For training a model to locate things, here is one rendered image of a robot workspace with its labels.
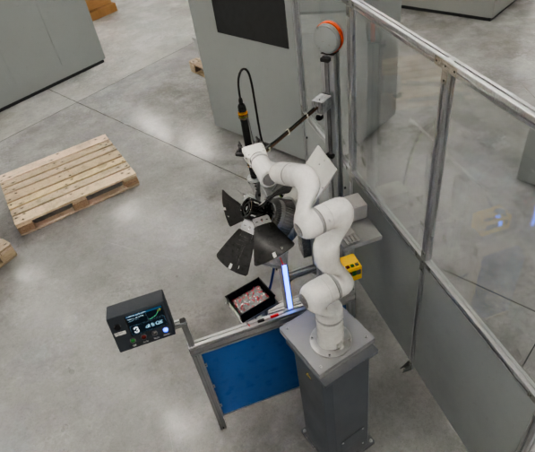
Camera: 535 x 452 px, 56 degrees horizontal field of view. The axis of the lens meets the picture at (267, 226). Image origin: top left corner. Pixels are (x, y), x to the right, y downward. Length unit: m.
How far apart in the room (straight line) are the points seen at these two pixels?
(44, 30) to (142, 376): 5.41
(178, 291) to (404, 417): 1.90
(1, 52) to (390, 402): 6.32
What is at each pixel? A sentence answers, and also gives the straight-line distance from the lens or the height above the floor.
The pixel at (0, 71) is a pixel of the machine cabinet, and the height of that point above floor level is 0.49.
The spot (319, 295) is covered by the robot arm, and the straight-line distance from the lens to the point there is 2.00.
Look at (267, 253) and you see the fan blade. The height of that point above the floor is 1.16.
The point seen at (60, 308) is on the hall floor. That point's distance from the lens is 4.33.
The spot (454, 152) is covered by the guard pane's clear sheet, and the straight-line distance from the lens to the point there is 2.15.
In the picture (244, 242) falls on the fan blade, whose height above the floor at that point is 1.05.
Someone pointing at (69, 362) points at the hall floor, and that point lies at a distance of 3.95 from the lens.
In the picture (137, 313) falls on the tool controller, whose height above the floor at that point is 1.24.
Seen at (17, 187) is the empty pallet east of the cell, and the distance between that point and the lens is 5.67.
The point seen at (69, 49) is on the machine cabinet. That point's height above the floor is 0.38.
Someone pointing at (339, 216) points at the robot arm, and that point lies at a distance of 1.76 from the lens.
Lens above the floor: 2.90
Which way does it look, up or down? 42 degrees down
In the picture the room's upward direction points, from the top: 10 degrees counter-clockwise
